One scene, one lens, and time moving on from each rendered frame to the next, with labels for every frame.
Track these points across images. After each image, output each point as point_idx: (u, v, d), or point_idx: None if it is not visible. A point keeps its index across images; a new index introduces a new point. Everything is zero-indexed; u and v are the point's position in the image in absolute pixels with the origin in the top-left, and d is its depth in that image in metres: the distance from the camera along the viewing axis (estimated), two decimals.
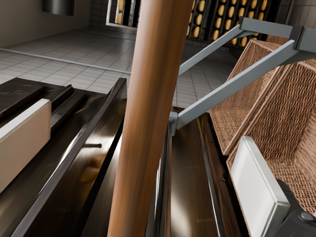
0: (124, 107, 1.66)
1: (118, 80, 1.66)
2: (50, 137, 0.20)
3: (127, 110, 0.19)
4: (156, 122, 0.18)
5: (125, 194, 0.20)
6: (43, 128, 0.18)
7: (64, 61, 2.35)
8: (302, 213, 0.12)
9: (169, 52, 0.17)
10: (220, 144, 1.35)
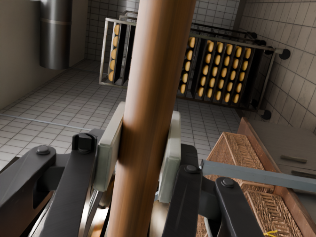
0: (112, 189, 1.87)
1: None
2: None
3: (123, 129, 0.18)
4: (154, 141, 0.17)
5: (122, 215, 0.19)
6: None
7: (59, 125, 2.56)
8: (187, 166, 0.14)
9: (168, 70, 0.16)
10: None
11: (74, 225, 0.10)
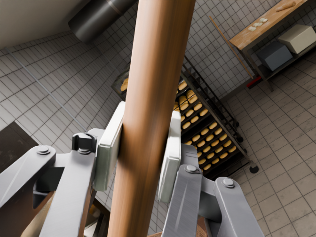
0: None
1: (92, 188, 1.94)
2: None
3: (123, 130, 0.18)
4: (154, 143, 0.17)
5: (123, 216, 0.19)
6: None
7: (58, 103, 2.48)
8: (187, 166, 0.14)
9: (167, 71, 0.16)
10: None
11: (74, 225, 0.10)
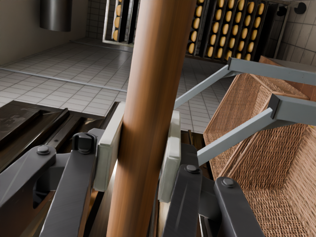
0: None
1: (114, 104, 1.69)
2: None
3: (123, 128, 0.18)
4: (154, 140, 0.17)
5: (122, 215, 0.19)
6: None
7: (61, 80, 2.39)
8: (187, 166, 0.14)
9: (168, 68, 0.16)
10: (212, 171, 1.39)
11: (74, 225, 0.10)
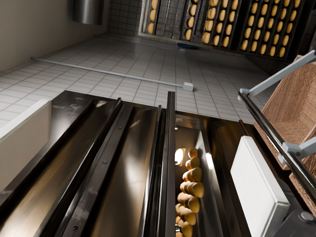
0: None
1: (168, 93, 1.72)
2: (50, 137, 0.20)
3: None
4: None
5: None
6: (43, 128, 0.18)
7: (101, 72, 2.42)
8: (302, 213, 0.12)
9: None
10: (277, 158, 1.41)
11: None
